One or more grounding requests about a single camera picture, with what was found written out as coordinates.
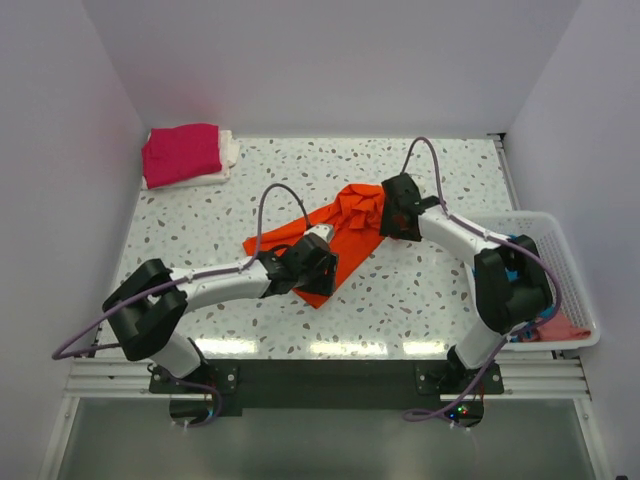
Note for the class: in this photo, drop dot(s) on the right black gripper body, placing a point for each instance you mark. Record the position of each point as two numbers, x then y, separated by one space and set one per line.
388 225

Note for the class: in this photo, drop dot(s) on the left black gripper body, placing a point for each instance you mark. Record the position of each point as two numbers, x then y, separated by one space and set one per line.
316 281

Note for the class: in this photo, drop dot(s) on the orange t-shirt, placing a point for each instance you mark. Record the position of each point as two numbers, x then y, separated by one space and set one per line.
356 215

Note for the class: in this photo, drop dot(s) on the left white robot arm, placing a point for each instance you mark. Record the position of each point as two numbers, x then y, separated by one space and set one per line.
145 310

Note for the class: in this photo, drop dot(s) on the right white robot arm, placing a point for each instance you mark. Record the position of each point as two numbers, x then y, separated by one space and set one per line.
464 239

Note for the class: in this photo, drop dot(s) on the teal t-shirt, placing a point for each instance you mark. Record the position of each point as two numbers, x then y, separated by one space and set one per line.
545 312

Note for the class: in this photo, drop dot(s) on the folded white t-shirt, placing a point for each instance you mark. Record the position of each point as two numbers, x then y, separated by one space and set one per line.
229 150

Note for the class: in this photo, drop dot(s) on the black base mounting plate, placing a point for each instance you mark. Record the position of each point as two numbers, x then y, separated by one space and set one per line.
228 388

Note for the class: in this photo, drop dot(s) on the folded magenta t-shirt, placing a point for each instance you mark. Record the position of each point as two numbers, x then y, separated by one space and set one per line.
173 155

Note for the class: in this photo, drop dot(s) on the white plastic laundry basket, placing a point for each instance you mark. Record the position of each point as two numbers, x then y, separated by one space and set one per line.
554 250

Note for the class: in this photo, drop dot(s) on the pink t-shirt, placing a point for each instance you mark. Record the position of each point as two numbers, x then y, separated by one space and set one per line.
559 329

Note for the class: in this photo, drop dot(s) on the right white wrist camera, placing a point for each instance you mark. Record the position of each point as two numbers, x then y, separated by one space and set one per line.
422 184

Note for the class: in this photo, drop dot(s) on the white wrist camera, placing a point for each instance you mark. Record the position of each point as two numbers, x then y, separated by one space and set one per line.
422 184
325 232

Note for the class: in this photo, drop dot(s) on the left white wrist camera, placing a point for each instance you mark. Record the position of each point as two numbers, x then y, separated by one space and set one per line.
325 232

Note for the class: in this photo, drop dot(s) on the aluminium frame rail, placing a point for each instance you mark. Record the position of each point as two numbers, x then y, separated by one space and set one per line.
523 377

